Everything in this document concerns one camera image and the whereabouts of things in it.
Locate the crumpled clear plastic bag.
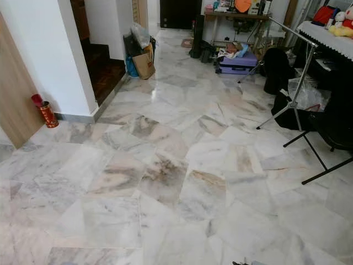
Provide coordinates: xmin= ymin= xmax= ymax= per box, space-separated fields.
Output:
xmin=287 ymin=76 xmax=331 ymax=111

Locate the black keyboard stand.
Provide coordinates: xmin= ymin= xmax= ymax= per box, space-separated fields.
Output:
xmin=283 ymin=130 xmax=353 ymax=186

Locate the orange round object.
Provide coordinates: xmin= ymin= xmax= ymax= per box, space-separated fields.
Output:
xmin=234 ymin=0 xmax=253 ymax=13

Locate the tall black bag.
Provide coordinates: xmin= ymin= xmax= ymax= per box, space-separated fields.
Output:
xmin=189 ymin=15 xmax=216 ymax=62

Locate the red cylindrical tin canister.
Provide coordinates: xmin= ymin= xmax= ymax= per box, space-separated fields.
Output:
xmin=31 ymin=94 xmax=60 ymax=129

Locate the black backpack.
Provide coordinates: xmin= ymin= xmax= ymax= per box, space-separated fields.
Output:
xmin=262 ymin=47 xmax=297 ymax=96

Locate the light wooden door panel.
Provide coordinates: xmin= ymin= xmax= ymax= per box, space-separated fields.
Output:
xmin=0 ymin=11 xmax=40 ymax=150

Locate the blue bag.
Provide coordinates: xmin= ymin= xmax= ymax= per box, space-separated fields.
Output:
xmin=125 ymin=55 xmax=138 ymax=78

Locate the wooden desk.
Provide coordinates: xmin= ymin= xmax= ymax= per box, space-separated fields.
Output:
xmin=203 ymin=10 xmax=274 ymax=47

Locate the silver tripod boom stand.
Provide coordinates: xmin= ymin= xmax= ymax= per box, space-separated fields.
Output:
xmin=256 ymin=18 xmax=323 ymax=131

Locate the brown paper bag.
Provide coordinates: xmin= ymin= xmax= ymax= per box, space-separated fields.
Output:
xmin=132 ymin=45 xmax=156 ymax=81

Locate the pile of clothes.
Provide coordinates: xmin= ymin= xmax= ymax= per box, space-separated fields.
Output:
xmin=218 ymin=43 xmax=250 ymax=59

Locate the white covered keyboard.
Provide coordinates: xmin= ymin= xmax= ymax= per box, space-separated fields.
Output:
xmin=297 ymin=21 xmax=353 ymax=61

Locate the red bag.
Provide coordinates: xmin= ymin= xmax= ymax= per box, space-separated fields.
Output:
xmin=312 ymin=6 xmax=340 ymax=26

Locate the yellow and white plush toy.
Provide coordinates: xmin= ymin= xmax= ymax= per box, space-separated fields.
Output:
xmin=328 ymin=10 xmax=353 ymax=38

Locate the large black bag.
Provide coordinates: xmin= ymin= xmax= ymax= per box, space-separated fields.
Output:
xmin=270 ymin=88 xmax=353 ymax=151

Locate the grey clear plastic bag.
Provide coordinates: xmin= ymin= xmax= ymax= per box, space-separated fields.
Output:
xmin=131 ymin=22 xmax=152 ymax=49

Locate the purple suitcase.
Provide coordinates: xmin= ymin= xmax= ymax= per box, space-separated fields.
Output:
xmin=218 ymin=51 xmax=259 ymax=75

